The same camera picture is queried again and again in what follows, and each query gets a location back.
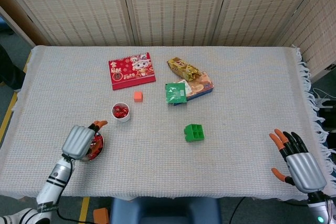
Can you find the woven folding screen panel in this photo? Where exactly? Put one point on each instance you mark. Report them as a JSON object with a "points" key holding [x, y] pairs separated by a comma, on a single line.
{"points": [[262, 9], [320, 24], [78, 9], [178, 9]]}

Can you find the brown folding screen panel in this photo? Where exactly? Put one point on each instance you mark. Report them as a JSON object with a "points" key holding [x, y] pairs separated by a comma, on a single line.
{"points": [[15, 16]]}

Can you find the left robot hand silver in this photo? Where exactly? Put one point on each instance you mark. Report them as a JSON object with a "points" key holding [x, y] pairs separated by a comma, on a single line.
{"points": [[77, 142]]}

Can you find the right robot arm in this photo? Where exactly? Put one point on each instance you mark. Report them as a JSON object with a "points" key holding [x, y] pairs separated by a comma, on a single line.
{"points": [[319, 209]]}

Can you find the black trouser leg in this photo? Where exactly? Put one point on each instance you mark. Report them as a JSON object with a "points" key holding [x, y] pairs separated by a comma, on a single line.
{"points": [[9, 72]]}

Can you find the white woven tablecloth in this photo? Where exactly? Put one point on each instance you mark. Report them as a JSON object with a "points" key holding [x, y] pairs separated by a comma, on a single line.
{"points": [[236, 142]]}

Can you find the green foil packet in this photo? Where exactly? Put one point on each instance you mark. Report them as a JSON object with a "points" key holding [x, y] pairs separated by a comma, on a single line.
{"points": [[175, 93]]}

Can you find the right robot hand silver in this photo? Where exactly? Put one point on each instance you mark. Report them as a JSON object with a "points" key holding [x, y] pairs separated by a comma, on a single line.
{"points": [[305, 172]]}

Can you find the black box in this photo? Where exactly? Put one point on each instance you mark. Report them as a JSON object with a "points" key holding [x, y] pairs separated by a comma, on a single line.
{"points": [[329, 119]]}

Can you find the orange cube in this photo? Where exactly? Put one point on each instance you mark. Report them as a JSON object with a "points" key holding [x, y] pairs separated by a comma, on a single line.
{"points": [[138, 97]]}

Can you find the blue biscuit box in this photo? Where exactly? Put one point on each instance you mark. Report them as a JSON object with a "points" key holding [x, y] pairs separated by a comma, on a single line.
{"points": [[202, 85]]}

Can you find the red desk calendar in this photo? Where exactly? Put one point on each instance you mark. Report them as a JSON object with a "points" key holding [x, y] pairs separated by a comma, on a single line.
{"points": [[131, 72]]}

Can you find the metal screen bracket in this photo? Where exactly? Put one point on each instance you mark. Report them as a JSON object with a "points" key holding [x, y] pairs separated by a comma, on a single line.
{"points": [[331, 67]]}

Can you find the green building block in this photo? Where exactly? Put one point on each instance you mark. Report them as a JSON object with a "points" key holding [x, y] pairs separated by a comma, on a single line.
{"points": [[194, 132]]}

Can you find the orange floor block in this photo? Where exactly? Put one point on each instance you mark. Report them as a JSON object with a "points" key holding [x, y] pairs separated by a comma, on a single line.
{"points": [[101, 216]]}

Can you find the gold snack bag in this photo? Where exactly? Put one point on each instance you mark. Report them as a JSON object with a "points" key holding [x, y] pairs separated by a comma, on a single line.
{"points": [[181, 68]]}

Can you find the round metal plate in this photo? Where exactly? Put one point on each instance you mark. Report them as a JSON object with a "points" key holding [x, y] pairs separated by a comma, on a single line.
{"points": [[101, 150]]}

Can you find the white paper cup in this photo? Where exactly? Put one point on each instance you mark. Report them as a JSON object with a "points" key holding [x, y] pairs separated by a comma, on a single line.
{"points": [[123, 120]]}

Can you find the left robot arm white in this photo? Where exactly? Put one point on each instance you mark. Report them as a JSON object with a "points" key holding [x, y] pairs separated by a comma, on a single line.
{"points": [[52, 182]]}

